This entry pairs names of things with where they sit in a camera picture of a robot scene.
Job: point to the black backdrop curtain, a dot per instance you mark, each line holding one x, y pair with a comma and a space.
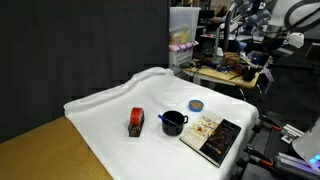
66, 50

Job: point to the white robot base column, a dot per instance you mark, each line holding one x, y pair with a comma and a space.
308, 143

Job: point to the black marker blue cap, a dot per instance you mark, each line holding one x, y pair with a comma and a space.
162, 117

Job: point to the clear plastic storage bin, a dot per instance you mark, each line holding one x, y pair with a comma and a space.
183, 20

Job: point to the aluminium mounting bracket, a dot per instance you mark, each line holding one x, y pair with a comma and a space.
291, 133

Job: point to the black perforated breadboard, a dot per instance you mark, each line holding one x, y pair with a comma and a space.
270, 143

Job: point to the blue round device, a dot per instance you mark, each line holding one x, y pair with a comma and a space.
256, 58

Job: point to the pink purple bin lid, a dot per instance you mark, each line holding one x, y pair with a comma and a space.
183, 46

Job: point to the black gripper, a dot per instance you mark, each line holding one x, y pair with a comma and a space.
275, 46

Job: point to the aluminium extrusion rail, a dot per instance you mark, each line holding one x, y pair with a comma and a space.
293, 163

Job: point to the red tape roll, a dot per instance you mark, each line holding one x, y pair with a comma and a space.
136, 116

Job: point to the cluttered wooden work table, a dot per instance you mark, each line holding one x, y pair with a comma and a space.
216, 74

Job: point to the white tablecloth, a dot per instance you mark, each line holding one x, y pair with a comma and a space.
160, 153

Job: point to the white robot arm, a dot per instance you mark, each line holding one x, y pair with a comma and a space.
280, 13

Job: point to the small white bottle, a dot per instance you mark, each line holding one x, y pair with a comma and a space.
219, 52

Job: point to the blue bowl brown contents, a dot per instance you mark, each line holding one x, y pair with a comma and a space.
196, 105

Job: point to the small black pot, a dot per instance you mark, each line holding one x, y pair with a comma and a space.
249, 74

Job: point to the black orange bar clamp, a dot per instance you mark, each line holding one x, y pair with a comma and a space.
266, 162
276, 128

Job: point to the black and white book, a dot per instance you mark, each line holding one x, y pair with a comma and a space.
216, 140

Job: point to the lavender plastic bracket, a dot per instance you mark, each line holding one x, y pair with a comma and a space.
267, 75

